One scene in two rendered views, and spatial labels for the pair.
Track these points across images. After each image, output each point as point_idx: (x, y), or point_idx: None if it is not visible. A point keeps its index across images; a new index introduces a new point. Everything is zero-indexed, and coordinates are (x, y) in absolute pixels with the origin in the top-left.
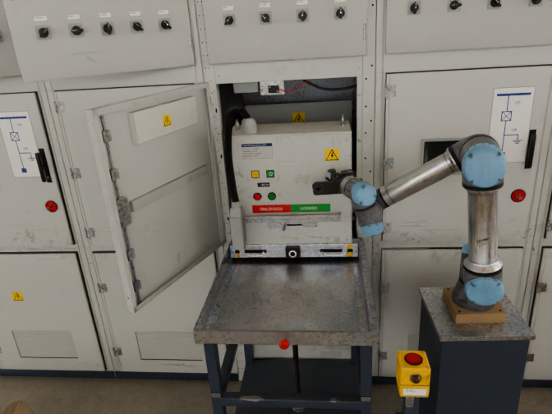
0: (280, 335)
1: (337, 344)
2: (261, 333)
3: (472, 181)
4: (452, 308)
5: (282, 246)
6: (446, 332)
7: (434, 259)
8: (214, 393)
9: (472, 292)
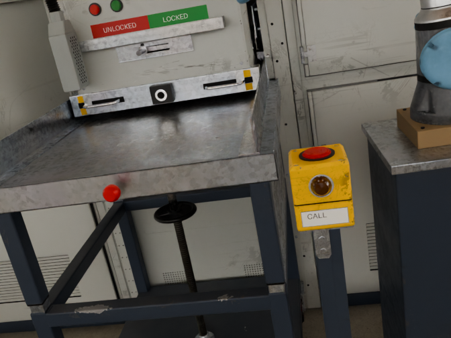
0: (108, 182)
1: (205, 187)
2: (76, 182)
3: None
4: (411, 128)
5: (146, 86)
6: (402, 159)
7: (389, 97)
8: (33, 307)
9: (434, 63)
